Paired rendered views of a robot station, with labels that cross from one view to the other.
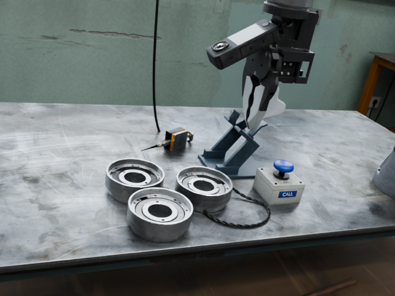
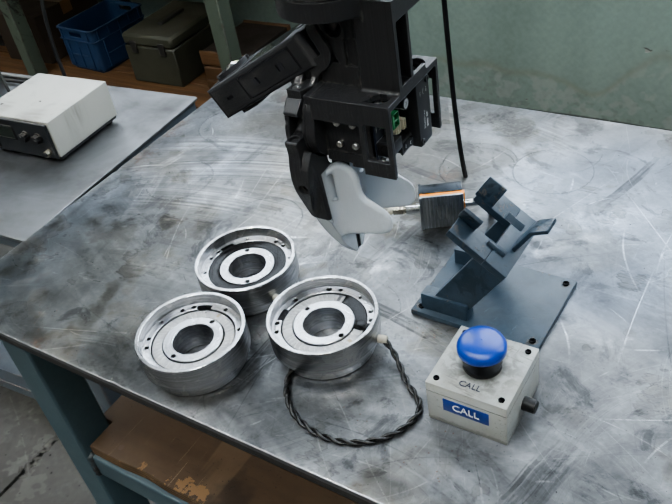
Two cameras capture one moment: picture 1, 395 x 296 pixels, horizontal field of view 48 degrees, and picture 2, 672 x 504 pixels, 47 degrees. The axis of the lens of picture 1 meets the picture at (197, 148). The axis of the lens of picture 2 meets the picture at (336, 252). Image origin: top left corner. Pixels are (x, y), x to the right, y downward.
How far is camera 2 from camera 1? 0.71 m
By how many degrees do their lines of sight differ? 55
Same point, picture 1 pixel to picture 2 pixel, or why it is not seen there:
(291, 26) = (340, 34)
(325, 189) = (647, 446)
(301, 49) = (377, 92)
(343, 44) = not seen: outside the picture
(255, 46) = (267, 78)
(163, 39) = not seen: outside the picture
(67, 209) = (141, 284)
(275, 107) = (364, 215)
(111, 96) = not seen: outside the picture
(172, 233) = (163, 384)
